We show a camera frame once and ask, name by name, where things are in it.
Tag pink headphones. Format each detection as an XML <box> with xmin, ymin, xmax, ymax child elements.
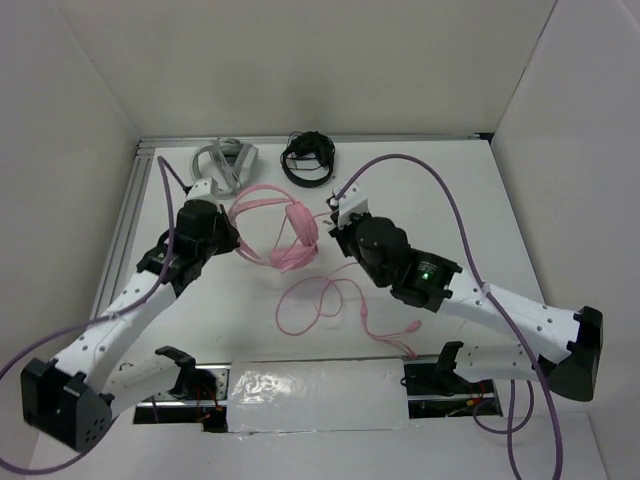
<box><xmin>228</xmin><ymin>184</ymin><xmax>319</xmax><ymax>272</ymax></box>

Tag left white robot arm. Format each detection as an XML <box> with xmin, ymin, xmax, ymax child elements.
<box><xmin>20</xmin><ymin>200</ymin><xmax>239</xmax><ymax>453</ymax></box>

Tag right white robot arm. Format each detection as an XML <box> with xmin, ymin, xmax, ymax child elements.
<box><xmin>329</xmin><ymin>212</ymin><xmax>603</xmax><ymax>402</ymax></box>

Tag grey white headphones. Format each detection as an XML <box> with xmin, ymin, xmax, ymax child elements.
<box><xmin>190</xmin><ymin>138</ymin><xmax>259</xmax><ymax>199</ymax></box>

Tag black headphones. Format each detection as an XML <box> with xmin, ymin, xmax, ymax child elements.
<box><xmin>280</xmin><ymin>131</ymin><xmax>336</xmax><ymax>189</ymax></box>

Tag white taped cover plate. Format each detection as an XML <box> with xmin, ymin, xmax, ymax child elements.
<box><xmin>227</xmin><ymin>359</ymin><xmax>410</xmax><ymax>434</ymax></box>

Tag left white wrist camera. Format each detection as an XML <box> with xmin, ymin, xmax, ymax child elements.
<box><xmin>186</xmin><ymin>177</ymin><xmax>218</xmax><ymax>204</ymax></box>

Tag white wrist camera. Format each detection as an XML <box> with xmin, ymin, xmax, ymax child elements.
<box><xmin>327</xmin><ymin>182</ymin><xmax>369</xmax><ymax>229</ymax></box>
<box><xmin>186</xmin><ymin>177</ymin><xmax>218</xmax><ymax>204</ymax></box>

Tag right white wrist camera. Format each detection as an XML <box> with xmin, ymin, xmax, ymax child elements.
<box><xmin>327</xmin><ymin>182</ymin><xmax>369</xmax><ymax>229</ymax></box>

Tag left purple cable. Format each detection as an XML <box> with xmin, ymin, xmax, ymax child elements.
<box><xmin>0</xmin><ymin>156</ymin><xmax>194</xmax><ymax>475</ymax></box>

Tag purple cable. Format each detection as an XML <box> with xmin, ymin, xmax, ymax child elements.
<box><xmin>333</xmin><ymin>153</ymin><xmax>561</xmax><ymax>480</ymax></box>
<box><xmin>0</xmin><ymin>156</ymin><xmax>194</xmax><ymax>475</ymax></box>

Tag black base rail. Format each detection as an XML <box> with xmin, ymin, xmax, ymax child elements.
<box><xmin>133</xmin><ymin>356</ymin><xmax>501</xmax><ymax>434</ymax></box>

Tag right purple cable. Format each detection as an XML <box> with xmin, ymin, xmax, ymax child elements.
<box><xmin>333</xmin><ymin>153</ymin><xmax>561</xmax><ymax>480</ymax></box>

